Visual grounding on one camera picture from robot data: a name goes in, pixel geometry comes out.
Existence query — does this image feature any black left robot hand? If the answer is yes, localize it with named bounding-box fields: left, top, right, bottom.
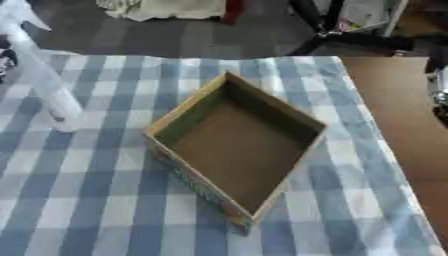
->
left=0, top=37, right=21, bottom=84

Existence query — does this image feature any tan cardboard box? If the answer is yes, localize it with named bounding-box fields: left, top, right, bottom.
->
left=141, top=70, right=329, bottom=236

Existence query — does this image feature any white cloth bag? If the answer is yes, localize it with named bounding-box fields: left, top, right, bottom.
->
left=94, top=0, right=230, bottom=22

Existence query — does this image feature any red object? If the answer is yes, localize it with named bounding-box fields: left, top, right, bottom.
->
left=220, top=0, right=247, bottom=26

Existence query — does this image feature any black tripod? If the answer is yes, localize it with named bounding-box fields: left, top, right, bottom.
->
left=285, top=0, right=417, bottom=57

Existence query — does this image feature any white board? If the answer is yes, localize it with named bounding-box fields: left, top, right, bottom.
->
left=337, top=0, right=412, bottom=38

